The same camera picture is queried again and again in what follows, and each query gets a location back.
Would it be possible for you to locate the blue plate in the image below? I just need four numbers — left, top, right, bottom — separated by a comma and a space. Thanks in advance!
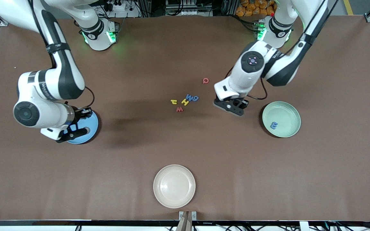
66, 111, 99, 145

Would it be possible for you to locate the green plate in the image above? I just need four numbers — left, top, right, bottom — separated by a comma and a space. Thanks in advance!
262, 101, 301, 138

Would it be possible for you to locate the cream plate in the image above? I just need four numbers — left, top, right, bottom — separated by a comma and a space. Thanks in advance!
153, 164, 196, 209

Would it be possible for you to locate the orange bags pile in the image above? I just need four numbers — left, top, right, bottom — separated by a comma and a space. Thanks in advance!
236, 0, 277, 17

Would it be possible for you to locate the white power strip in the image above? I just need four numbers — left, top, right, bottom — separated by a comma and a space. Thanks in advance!
103, 0, 137, 18

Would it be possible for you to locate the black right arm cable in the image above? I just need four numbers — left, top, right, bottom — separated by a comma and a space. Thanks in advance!
28, 0, 95, 109

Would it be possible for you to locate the black base cable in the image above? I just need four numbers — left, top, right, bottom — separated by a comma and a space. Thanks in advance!
236, 14, 259, 32
114, 18, 126, 37

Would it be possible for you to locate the metal mounting bracket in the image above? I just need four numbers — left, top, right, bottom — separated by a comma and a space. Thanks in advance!
179, 211, 197, 222

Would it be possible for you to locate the beige camera mount post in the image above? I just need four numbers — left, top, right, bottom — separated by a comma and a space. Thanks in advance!
176, 212, 193, 231

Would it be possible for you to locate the black cable bundle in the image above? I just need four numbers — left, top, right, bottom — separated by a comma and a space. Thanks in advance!
326, 215, 370, 231

